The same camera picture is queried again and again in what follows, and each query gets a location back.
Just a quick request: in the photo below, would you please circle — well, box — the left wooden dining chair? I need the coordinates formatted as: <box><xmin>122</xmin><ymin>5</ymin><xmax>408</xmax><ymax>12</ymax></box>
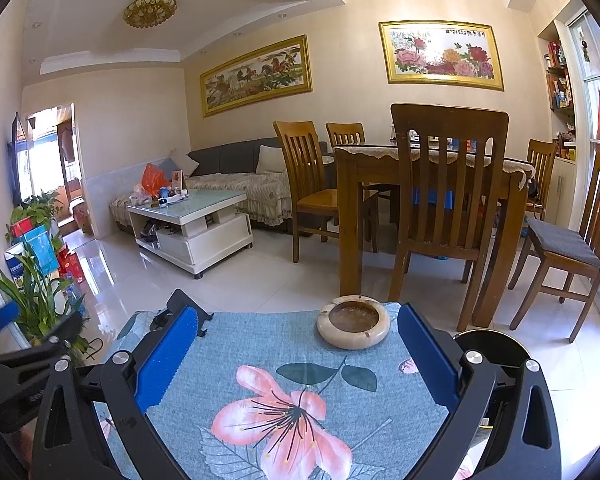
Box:
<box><xmin>272</xmin><ymin>119</ymin><xmax>382</xmax><ymax>265</ymax></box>

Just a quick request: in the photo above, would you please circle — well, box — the white coffee table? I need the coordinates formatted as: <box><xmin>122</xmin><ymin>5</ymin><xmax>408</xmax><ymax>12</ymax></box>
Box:
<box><xmin>126</xmin><ymin>190</ymin><xmax>253</xmax><ymax>280</ymax></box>

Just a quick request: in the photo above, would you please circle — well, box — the wall shelf with items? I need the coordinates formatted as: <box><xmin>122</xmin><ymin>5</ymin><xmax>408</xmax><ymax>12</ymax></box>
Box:
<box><xmin>539</xmin><ymin>22</ymin><xmax>577</xmax><ymax>162</ymax></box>

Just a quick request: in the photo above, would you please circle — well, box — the red plastic bag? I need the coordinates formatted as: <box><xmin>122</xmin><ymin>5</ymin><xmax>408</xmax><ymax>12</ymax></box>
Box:
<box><xmin>140</xmin><ymin>162</ymin><xmax>171</xmax><ymax>197</ymax></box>

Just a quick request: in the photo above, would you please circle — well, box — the white sofa pillow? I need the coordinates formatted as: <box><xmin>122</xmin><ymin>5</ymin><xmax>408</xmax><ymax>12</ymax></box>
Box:
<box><xmin>256</xmin><ymin>145</ymin><xmax>286</xmax><ymax>174</ymax></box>

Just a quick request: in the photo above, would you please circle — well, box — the blue floral tablecloth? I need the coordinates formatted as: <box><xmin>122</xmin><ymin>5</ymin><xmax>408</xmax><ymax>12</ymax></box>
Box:
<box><xmin>147</xmin><ymin>312</ymin><xmax>448</xmax><ymax>479</ymax></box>

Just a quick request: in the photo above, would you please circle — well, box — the beige stone ashtray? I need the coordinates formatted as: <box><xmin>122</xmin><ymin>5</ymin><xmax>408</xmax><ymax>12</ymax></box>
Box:
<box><xmin>315</xmin><ymin>295</ymin><xmax>391</xmax><ymax>351</ymax></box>

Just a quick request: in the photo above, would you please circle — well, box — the green potted plant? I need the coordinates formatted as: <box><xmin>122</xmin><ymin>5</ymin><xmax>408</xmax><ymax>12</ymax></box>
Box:
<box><xmin>0</xmin><ymin>190</ymin><xmax>92</xmax><ymax>361</ymax></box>

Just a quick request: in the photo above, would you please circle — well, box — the wooden dining chair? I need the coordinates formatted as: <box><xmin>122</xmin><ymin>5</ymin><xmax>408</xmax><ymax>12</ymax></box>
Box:
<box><xmin>326</xmin><ymin>122</ymin><xmax>365</xmax><ymax>148</ymax></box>
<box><xmin>388</xmin><ymin>103</ymin><xmax>509</xmax><ymax>332</ymax></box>
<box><xmin>272</xmin><ymin>119</ymin><xmax>382</xmax><ymax>265</ymax></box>

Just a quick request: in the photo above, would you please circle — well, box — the black gold trash bin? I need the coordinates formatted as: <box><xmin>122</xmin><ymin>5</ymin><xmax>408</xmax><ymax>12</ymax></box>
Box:
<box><xmin>454</xmin><ymin>328</ymin><xmax>530</xmax><ymax>463</ymax></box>

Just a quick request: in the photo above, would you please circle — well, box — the grey cushioned wooden chair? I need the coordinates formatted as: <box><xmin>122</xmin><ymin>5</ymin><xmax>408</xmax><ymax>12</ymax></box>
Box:
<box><xmin>508</xmin><ymin>153</ymin><xmax>600</xmax><ymax>341</ymax></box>

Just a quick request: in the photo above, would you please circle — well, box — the peony painting gold frame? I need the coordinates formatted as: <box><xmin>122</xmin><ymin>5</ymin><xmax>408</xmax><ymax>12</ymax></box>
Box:
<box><xmin>379</xmin><ymin>20</ymin><xmax>504</xmax><ymax>91</ymax></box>

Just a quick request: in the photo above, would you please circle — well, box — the beige lace sofa cover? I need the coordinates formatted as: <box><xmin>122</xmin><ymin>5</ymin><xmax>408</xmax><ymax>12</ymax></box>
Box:
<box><xmin>186</xmin><ymin>172</ymin><xmax>291</xmax><ymax>226</ymax></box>

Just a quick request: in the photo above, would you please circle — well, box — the dark grey sofa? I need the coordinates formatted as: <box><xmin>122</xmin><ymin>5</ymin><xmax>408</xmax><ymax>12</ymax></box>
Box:
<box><xmin>109</xmin><ymin>136</ymin><xmax>332</xmax><ymax>236</ymax></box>

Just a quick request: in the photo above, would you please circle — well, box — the blue gift box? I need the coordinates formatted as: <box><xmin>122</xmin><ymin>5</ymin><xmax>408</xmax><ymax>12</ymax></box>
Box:
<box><xmin>4</xmin><ymin>226</ymin><xmax>59</xmax><ymax>285</ymax></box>

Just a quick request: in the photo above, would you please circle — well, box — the corner wooden chair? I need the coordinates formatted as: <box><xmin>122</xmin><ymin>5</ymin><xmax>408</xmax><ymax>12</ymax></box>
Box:
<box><xmin>527</xmin><ymin>139</ymin><xmax>556</xmax><ymax>220</ymax></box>

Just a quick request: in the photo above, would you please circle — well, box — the horse painting gold frame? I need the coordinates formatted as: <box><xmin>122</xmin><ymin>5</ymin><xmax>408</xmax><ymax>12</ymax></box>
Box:
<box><xmin>199</xmin><ymin>35</ymin><xmax>313</xmax><ymax>117</ymax></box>

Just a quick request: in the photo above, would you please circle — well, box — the gold ceiling lamp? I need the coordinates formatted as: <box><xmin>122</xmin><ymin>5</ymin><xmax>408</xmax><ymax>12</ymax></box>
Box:
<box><xmin>122</xmin><ymin>0</ymin><xmax>178</xmax><ymax>29</ymax></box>

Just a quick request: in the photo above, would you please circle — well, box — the wooden dining table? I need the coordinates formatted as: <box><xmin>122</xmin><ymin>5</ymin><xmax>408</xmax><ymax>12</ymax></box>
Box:
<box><xmin>332</xmin><ymin>142</ymin><xmax>537</xmax><ymax>328</ymax></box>

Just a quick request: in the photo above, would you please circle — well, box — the near wooden dining chair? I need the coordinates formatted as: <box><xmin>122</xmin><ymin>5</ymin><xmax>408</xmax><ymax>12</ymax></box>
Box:
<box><xmin>388</xmin><ymin>103</ymin><xmax>509</xmax><ymax>332</ymax></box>

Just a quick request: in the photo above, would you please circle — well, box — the far wooden dining chair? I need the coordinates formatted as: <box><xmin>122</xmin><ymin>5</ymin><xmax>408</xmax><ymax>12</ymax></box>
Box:
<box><xmin>326</xmin><ymin>122</ymin><xmax>365</xmax><ymax>148</ymax></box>

